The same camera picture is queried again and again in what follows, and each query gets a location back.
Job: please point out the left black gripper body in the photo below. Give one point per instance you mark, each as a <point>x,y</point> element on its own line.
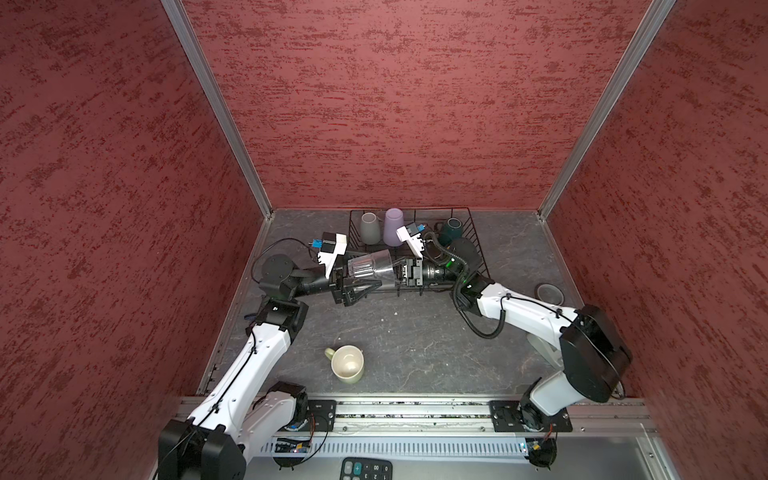
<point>335,282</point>

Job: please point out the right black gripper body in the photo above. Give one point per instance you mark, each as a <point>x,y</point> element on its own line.
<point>424,271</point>

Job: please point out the clear glass cup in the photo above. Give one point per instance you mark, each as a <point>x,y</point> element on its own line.
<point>377,266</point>

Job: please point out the grey white mug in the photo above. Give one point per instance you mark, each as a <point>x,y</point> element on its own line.
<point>370,229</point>

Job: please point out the lilac plastic cup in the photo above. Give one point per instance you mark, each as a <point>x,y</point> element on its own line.
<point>393,221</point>

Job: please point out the dark green mug white inside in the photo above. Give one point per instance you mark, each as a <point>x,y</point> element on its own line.
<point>449,230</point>

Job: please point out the cream light green mug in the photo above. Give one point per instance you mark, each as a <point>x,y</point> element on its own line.
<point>347,363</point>

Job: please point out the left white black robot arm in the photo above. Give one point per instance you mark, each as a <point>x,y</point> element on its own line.
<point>239,416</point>

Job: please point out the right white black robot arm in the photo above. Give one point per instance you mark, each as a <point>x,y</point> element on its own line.
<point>586,346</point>

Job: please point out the black calculator remote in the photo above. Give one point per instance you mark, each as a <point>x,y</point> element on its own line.
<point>353,468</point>

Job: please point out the black wire dish rack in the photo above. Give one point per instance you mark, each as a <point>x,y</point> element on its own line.
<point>468,246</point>

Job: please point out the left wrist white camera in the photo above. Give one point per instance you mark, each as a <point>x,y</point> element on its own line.
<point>329,247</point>

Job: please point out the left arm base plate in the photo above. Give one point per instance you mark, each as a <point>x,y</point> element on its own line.
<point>320,417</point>

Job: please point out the aluminium rail frame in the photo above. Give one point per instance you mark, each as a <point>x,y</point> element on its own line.
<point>454,427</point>

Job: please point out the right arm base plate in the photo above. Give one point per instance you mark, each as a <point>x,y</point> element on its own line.
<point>507,415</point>

